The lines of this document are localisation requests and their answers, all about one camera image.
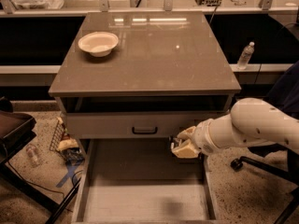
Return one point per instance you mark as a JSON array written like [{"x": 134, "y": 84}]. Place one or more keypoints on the dark office chair at right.
[{"x": 284, "y": 95}]

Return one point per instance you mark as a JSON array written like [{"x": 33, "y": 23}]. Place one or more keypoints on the black chair at left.
[{"x": 16, "y": 131}]

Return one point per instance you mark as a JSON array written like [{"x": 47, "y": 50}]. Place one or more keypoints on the closed grey upper drawer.
[{"x": 119, "y": 124}]

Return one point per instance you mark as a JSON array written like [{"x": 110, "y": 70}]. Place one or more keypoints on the clear water bottle on ledge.
[{"x": 245, "y": 56}]

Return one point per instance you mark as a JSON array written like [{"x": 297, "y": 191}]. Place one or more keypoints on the clear bottle on floor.
[{"x": 33, "y": 155}]

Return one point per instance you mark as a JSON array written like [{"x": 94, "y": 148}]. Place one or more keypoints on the black drawer handle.
[{"x": 144, "y": 130}]

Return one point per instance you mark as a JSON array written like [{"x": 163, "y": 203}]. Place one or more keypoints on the open grey middle drawer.
[{"x": 140, "y": 181}]

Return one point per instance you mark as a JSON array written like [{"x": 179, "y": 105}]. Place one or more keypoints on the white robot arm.
[{"x": 251, "y": 122}]

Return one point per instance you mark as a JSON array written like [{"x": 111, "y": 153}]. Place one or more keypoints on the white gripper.
[{"x": 202, "y": 137}]

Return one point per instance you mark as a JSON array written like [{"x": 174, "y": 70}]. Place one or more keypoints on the wire basket with snacks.
[{"x": 63, "y": 144}]

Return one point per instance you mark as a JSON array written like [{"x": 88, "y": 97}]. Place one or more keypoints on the grey drawer cabinet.
[{"x": 164, "y": 62}]

